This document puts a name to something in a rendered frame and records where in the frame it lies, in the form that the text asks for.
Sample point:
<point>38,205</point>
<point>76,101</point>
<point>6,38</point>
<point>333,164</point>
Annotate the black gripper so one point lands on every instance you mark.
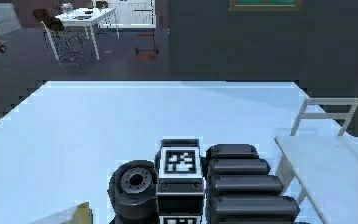
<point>133,190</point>

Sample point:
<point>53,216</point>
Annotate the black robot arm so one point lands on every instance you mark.
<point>240,186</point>

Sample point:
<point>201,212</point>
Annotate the yellow box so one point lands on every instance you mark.
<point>80,215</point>

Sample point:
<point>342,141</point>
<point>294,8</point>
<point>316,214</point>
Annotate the red stool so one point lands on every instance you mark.
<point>147,50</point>

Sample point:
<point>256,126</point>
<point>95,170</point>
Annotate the white cupboard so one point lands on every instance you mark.
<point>133,13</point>

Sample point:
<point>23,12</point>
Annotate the white dining table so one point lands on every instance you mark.
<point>87,17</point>

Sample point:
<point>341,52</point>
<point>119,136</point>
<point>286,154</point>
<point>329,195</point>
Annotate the glass jar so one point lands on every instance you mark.
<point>66,8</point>

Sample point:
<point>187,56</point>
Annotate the framed green picture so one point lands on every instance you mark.
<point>265,4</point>

